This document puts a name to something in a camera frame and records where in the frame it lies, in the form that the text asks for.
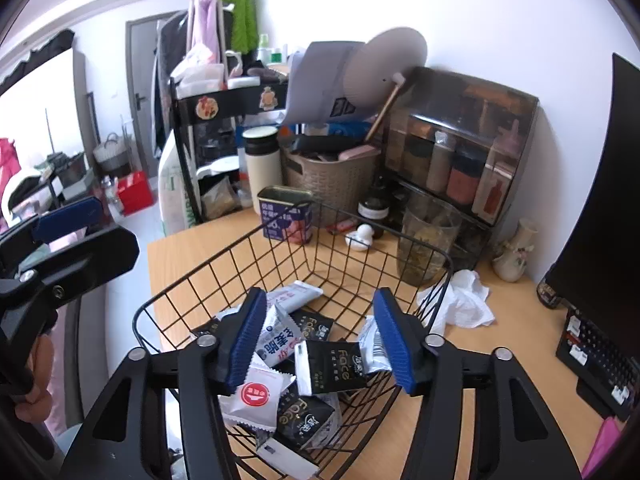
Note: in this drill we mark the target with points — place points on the long white printed sachet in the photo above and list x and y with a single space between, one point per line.
372 347
297 295

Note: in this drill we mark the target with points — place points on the wooden desktop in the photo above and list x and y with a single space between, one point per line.
500 385

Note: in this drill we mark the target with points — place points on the round white hand fan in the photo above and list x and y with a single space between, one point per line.
385 70

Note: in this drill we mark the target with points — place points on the blue tin can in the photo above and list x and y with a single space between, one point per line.
287 220

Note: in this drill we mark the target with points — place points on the pale pink garment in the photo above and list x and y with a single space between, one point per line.
205 25

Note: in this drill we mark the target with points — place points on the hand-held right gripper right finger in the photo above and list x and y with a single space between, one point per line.
395 340

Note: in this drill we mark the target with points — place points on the black computer monitor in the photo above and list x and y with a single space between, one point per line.
605 185

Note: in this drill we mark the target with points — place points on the woven storage bag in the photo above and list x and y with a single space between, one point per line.
112 155

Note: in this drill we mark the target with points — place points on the black mechanical keyboard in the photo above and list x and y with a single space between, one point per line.
595 355

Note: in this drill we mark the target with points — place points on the white duck figurine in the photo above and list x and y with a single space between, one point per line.
361 236

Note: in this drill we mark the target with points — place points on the red storage box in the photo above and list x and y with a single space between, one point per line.
134 192

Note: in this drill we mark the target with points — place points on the pile of black tissue packets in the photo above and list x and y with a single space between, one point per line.
330 370

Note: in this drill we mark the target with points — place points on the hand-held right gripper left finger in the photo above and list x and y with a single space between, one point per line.
245 340

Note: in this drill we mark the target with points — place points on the smoky acrylic cosmetics organizer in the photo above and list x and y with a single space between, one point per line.
460 145

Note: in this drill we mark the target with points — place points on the small black jar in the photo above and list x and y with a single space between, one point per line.
549 292

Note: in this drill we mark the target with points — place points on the pink mouse mat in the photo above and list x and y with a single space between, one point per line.
605 452

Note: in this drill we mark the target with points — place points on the person's left hand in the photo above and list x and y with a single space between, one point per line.
40 380

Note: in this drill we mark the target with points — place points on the cream ceramic vase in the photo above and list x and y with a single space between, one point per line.
515 255

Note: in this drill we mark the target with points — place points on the crumpled white tissue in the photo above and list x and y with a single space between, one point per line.
465 302

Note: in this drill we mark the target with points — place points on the brown woven plastic basket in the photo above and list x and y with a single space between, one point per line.
330 180

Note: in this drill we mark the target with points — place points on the green fluffy garment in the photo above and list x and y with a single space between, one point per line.
237 10

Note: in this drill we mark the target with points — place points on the white sack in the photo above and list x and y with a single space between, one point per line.
175 185

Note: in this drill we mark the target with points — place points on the grey door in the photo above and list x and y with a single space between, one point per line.
142 95

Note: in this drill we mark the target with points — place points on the clear plastic measuring cup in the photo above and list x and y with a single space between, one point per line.
425 245

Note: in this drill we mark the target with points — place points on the dark glass bottle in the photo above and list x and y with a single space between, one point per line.
374 210

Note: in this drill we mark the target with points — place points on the white thermos black lid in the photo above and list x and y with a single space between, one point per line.
262 170

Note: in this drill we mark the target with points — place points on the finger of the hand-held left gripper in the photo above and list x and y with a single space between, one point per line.
70 217
85 260

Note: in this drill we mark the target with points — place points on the black trolley rack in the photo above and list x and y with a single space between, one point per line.
235 97

